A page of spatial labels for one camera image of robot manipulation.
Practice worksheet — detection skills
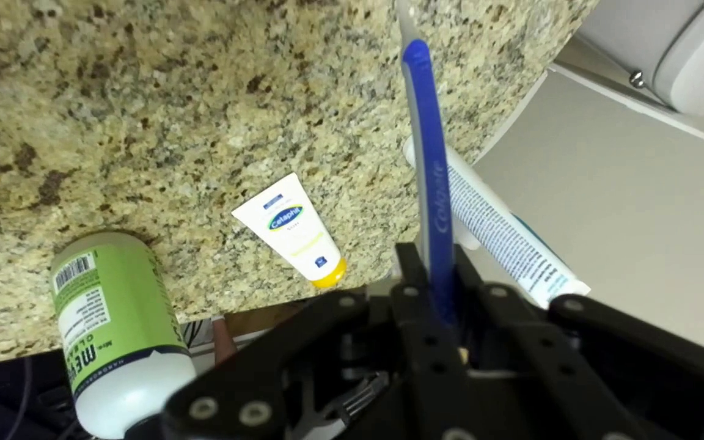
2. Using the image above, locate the white toothpaste tube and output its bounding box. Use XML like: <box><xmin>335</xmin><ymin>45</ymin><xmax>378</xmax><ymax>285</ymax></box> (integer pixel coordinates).
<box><xmin>404</xmin><ymin>136</ymin><xmax>594</xmax><ymax>313</ymax></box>

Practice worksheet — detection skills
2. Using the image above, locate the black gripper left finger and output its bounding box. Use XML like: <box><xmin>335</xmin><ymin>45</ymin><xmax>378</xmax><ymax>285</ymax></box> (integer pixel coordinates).
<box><xmin>124</xmin><ymin>243</ymin><xmax>466</xmax><ymax>440</ymax></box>

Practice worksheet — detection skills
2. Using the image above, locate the white toilet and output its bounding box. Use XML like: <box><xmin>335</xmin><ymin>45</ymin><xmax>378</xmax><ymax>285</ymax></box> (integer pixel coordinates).
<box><xmin>578</xmin><ymin>0</ymin><xmax>704</xmax><ymax>116</ymax></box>

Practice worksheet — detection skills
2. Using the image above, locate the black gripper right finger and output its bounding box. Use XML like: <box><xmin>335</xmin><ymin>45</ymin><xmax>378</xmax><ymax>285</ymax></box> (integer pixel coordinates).
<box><xmin>454</xmin><ymin>252</ymin><xmax>704</xmax><ymax>440</ymax></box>

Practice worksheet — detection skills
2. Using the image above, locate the white yellow-capped cream tube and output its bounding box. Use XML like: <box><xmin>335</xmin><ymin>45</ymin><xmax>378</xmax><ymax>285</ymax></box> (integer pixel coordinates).
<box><xmin>231</xmin><ymin>173</ymin><xmax>346</xmax><ymax>291</ymax></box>

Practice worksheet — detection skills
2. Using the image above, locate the blue and white toothbrush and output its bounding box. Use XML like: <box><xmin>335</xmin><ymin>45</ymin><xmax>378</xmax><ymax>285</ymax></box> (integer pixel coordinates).
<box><xmin>390</xmin><ymin>0</ymin><xmax>457</xmax><ymax>325</ymax></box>

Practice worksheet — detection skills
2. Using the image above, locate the green soap pump bottle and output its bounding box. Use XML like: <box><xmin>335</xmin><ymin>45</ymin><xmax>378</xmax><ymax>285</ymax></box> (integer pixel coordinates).
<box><xmin>52</xmin><ymin>231</ymin><xmax>195</xmax><ymax>440</ymax></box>

